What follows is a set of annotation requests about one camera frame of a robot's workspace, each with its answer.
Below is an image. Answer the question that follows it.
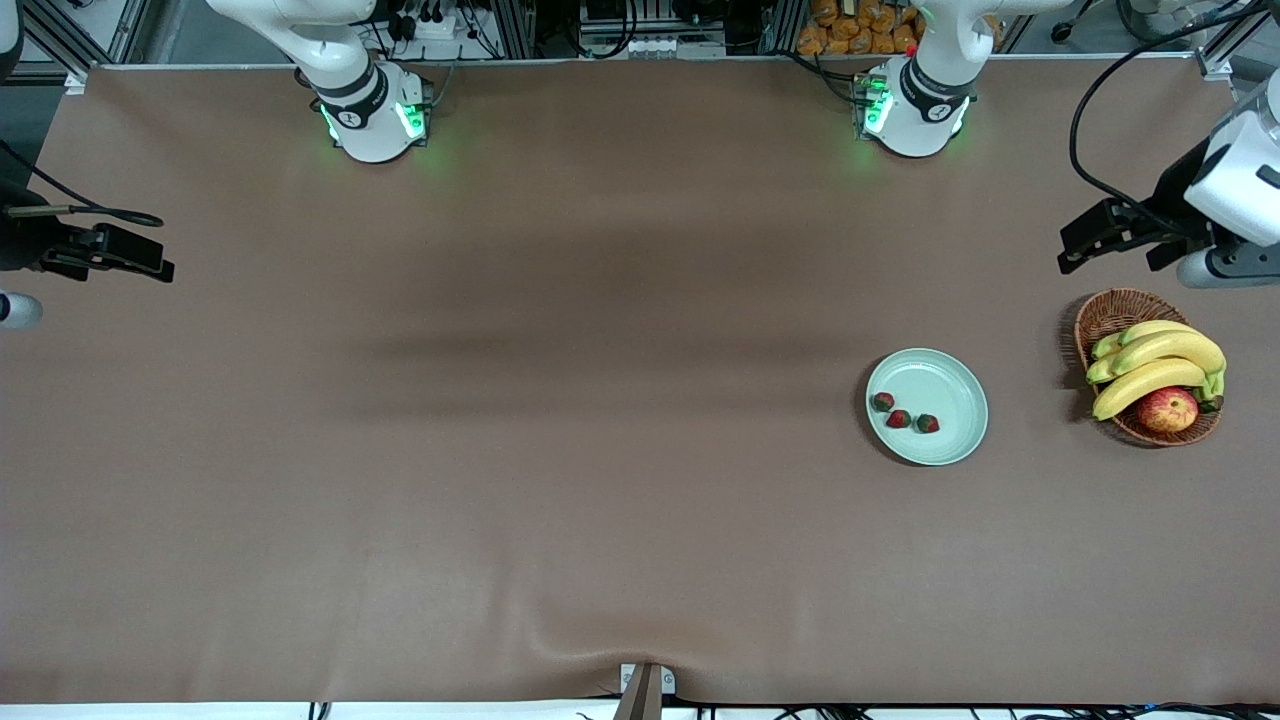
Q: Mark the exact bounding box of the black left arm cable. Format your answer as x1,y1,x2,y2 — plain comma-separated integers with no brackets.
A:
1068,0,1280,241

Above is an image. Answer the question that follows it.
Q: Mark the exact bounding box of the aluminium frame rail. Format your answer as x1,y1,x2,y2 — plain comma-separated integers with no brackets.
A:
1195,0,1280,111
20,0,151,86

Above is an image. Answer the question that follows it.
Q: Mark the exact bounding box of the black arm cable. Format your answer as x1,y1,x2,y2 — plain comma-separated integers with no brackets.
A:
0,138,167,229
1068,0,1280,241

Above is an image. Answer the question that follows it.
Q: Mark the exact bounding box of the aluminium frame post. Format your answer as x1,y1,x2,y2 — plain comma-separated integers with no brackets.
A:
488,0,538,59

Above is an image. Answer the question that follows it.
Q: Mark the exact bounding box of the red yellow apple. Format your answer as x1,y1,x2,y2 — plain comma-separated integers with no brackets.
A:
1137,386,1200,434

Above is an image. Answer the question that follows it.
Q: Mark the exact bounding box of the white terminal block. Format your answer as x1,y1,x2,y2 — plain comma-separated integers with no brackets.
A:
628,36,727,59

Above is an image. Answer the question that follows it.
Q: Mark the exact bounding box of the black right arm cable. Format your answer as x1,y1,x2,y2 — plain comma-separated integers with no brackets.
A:
0,138,167,229

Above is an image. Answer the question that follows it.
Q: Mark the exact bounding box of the white power strip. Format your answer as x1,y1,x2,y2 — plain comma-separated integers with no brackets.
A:
385,5,459,43

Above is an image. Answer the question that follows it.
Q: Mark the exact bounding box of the net bag of oranges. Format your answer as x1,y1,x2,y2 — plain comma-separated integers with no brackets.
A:
797,0,926,56

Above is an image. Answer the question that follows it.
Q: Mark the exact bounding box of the brown table cover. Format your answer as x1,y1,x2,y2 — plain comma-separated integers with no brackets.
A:
0,55,1280,706

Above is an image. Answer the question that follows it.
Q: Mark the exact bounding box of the brown wicker basket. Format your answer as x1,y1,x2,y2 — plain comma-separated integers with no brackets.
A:
1074,288,1223,448

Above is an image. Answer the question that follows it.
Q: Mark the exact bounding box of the metal table edge bracket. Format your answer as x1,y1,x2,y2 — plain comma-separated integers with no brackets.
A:
618,662,677,720

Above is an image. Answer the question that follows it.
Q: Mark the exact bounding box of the pale green round plate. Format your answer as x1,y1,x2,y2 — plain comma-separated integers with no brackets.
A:
865,347,990,467

